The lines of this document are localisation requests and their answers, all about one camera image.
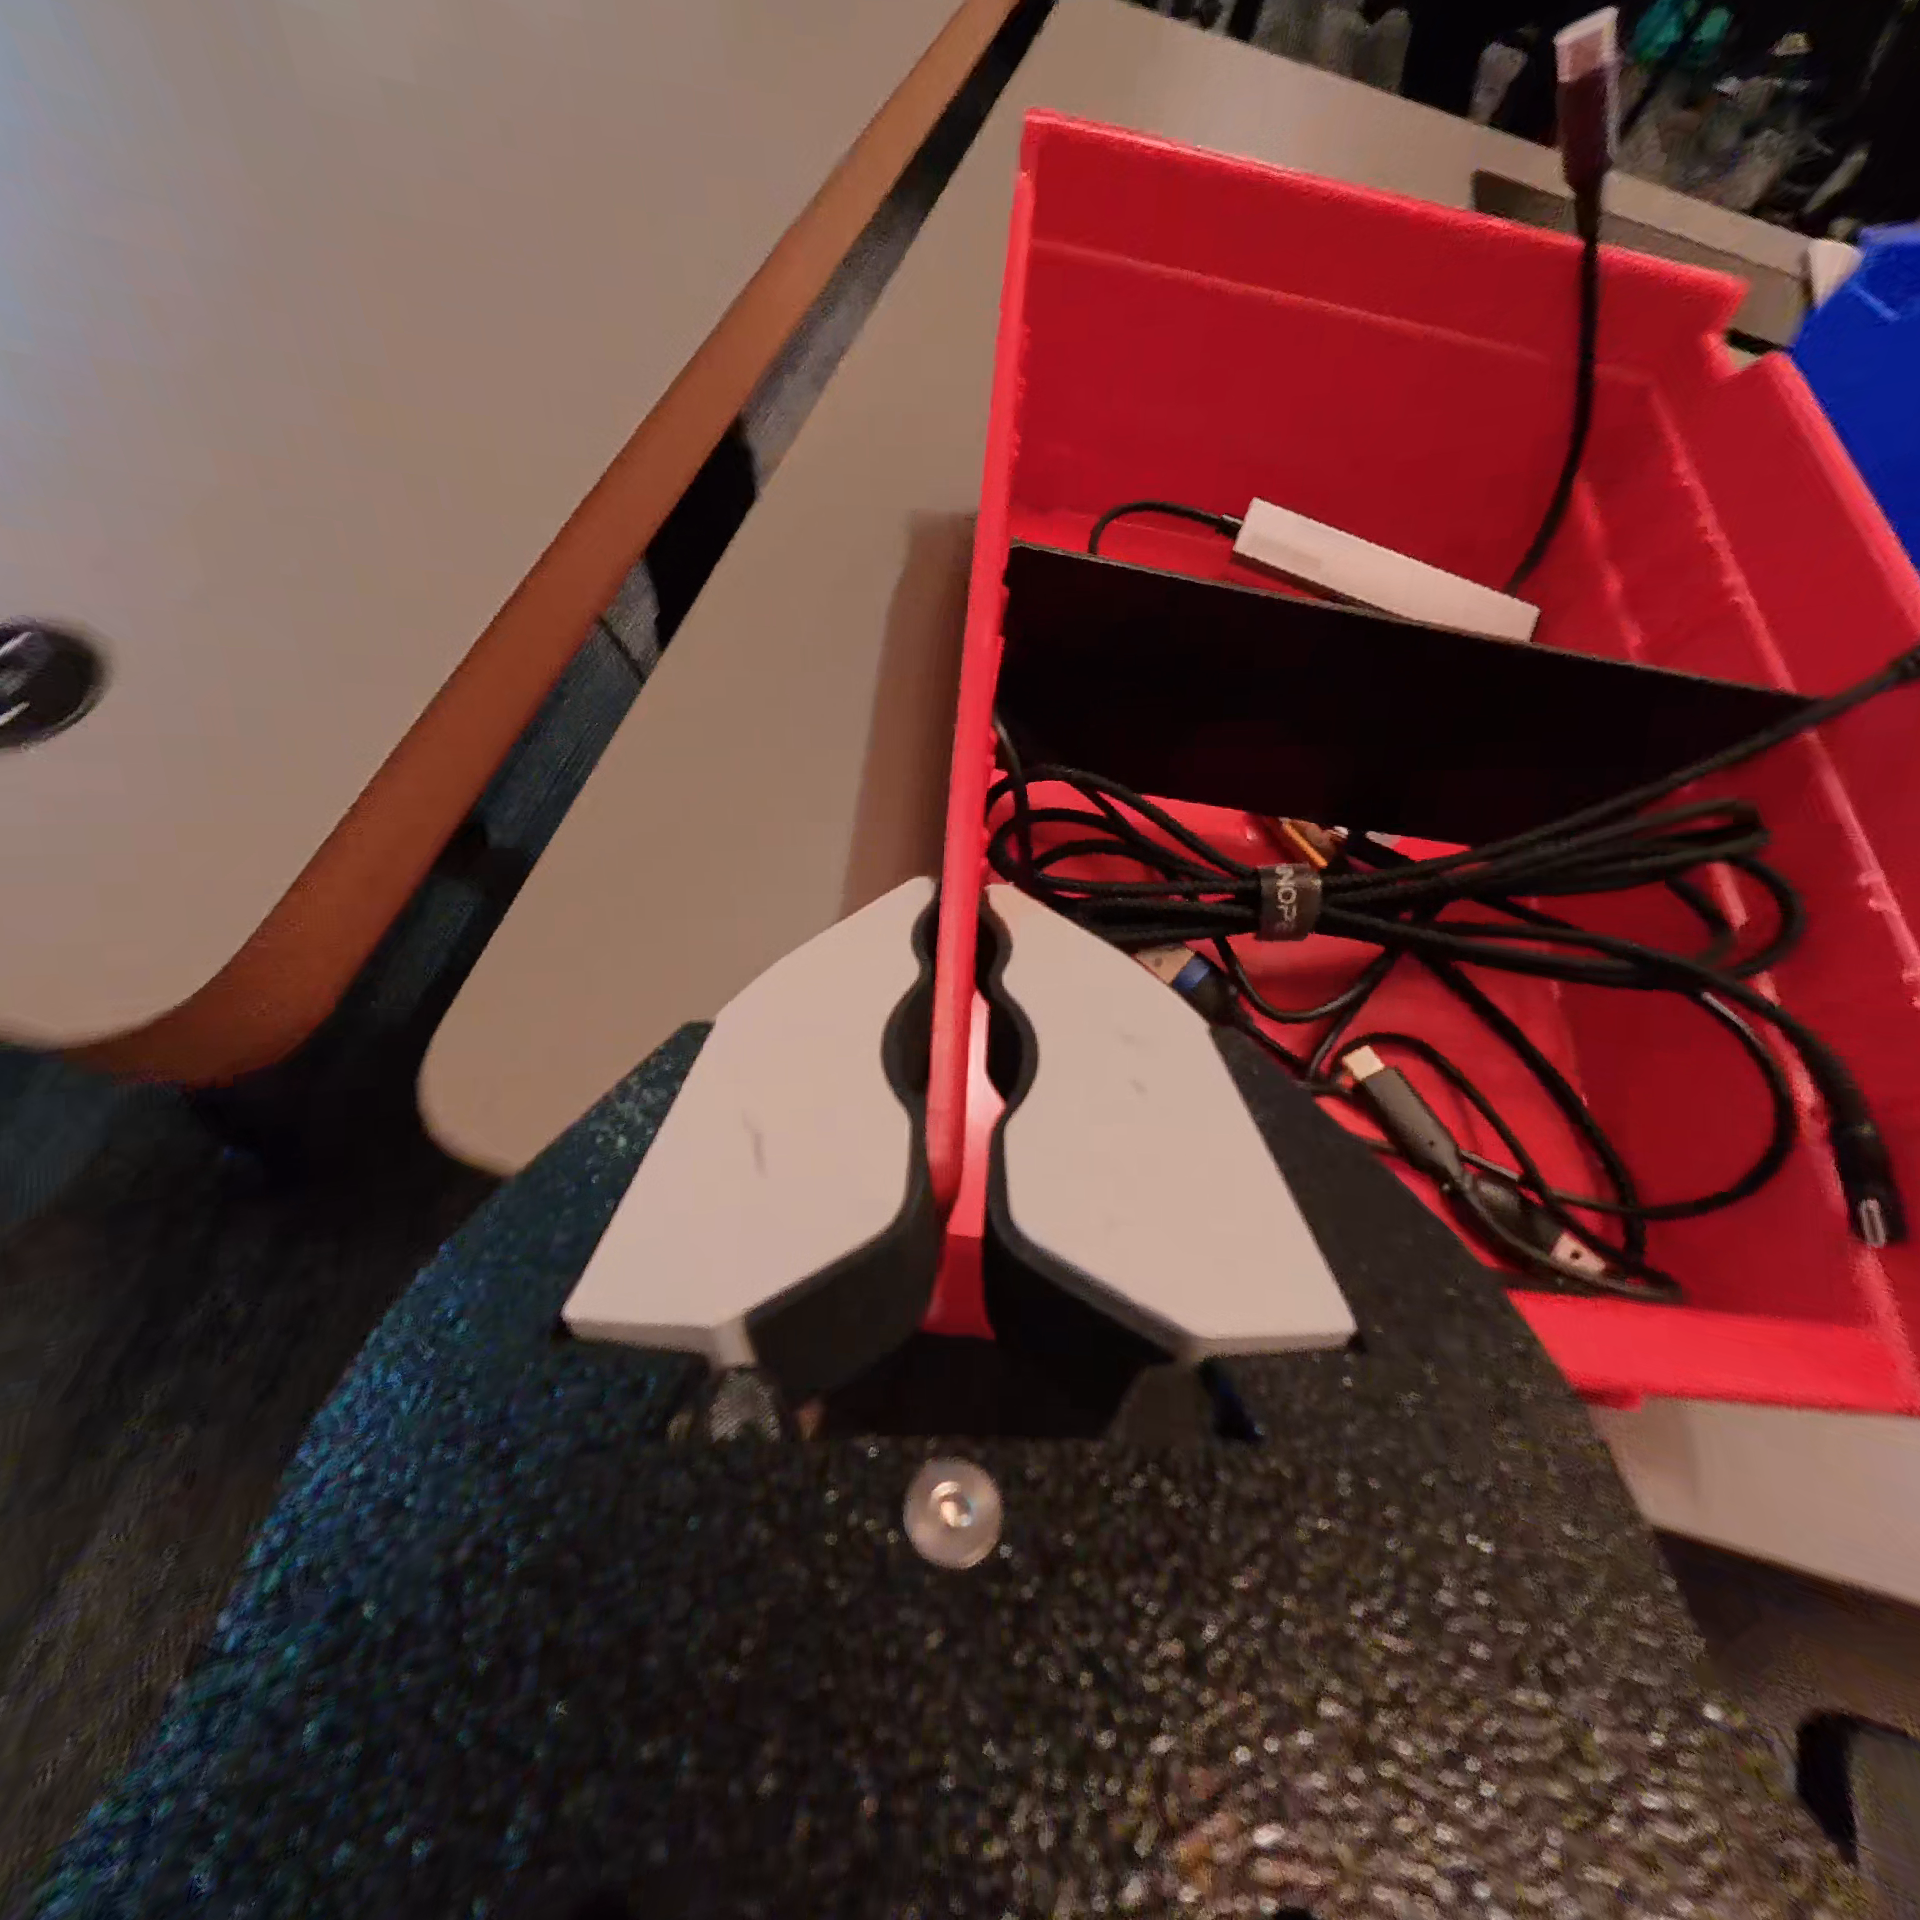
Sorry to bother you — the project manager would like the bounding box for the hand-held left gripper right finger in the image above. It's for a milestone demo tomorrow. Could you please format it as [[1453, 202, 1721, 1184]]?
[[983, 884, 1359, 1401]]

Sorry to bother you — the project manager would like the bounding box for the blue storage bin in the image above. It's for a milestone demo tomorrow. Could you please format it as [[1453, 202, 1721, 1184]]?
[[1790, 222, 1920, 590]]

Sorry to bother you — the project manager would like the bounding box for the black braided cable bundle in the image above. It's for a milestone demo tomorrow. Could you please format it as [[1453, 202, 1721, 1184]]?
[[983, 645, 1920, 1307]]

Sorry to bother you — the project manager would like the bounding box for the black cable red usb plug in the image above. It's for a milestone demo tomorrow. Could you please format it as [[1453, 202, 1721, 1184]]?
[[1499, 6, 1630, 598]]

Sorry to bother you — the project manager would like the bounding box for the white desk wooden edge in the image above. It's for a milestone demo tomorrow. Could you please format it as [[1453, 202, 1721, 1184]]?
[[0, 0, 1038, 1089]]

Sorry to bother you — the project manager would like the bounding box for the black bin divider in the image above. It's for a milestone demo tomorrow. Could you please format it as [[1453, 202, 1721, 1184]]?
[[996, 539, 1808, 848]]

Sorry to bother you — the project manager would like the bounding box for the round desk grommet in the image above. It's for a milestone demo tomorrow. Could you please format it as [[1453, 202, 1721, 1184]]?
[[0, 614, 109, 755]]

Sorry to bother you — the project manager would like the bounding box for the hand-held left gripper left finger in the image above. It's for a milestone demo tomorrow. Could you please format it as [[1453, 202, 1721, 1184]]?
[[561, 874, 943, 1403]]

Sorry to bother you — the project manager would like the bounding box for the red storage bin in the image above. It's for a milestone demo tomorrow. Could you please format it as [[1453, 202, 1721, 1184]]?
[[921, 107, 1920, 1419]]

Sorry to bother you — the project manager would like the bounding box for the grey usb hub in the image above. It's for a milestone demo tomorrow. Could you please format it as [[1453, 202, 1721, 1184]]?
[[1083, 496, 1547, 646]]

